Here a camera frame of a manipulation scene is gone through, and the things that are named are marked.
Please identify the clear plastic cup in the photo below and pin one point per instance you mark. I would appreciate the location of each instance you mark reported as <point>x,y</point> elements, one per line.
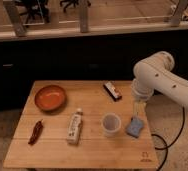
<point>111,124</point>

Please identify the black office chair middle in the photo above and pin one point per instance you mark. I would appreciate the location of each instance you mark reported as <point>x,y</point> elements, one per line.
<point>66,3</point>

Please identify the dried red chili pepper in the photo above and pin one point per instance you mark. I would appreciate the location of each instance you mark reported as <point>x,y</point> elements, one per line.
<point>36,133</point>

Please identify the grey metal post right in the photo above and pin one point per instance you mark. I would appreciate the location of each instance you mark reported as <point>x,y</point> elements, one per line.
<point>177,13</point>

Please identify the blue sponge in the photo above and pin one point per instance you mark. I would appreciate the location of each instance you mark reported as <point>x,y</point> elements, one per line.
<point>134,127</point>

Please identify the grey metal post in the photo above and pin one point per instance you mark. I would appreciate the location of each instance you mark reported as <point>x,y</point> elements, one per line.
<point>14,17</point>
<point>177,13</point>
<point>83,16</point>

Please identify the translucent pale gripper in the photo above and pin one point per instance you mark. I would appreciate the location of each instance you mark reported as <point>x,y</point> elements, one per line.
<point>138,108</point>

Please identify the grey metal post left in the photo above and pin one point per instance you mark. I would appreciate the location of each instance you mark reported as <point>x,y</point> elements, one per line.
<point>14,17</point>

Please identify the black and white eraser box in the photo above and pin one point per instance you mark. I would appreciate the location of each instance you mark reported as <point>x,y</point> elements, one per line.
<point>112,91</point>

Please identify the white plastic bottle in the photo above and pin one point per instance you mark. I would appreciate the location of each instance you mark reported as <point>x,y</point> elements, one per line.
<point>74,128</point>

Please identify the black office chair left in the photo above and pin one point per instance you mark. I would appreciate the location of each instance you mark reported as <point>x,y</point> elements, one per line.
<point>33,8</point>

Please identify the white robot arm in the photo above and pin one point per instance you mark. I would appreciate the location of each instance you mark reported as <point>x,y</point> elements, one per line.
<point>154,73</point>

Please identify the orange bowl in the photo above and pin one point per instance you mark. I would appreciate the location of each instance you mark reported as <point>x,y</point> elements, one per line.
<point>50,98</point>

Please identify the grey metal post middle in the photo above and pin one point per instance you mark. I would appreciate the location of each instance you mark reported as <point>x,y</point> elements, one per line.
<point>83,16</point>

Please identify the black office chair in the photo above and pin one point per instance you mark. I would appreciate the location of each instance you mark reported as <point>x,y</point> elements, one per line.
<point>66,3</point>
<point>33,8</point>

